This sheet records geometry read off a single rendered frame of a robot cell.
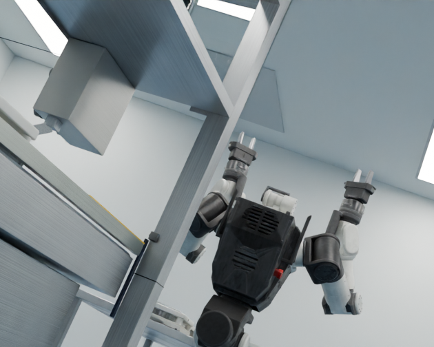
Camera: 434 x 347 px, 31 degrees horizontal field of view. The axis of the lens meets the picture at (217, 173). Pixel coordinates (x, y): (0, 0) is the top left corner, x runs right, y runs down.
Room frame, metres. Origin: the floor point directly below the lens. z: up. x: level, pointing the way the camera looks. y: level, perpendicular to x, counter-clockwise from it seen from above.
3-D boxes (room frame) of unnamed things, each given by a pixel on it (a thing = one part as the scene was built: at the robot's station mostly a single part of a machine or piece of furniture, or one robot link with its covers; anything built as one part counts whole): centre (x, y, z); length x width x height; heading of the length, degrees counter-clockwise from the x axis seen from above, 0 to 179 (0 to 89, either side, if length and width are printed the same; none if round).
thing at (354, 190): (2.76, -0.52, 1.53); 0.13 x 0.10 x 0.12; 44
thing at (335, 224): (2.76, -0.50, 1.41); 0.11 x 0.11 x 0.11; 18
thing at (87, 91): (1.84, 0.37, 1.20); 0.22 x 0.11 x 0.20; 159
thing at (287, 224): (2.57, -0.23, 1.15); 0.34 x 0.30 x 0.36; 75
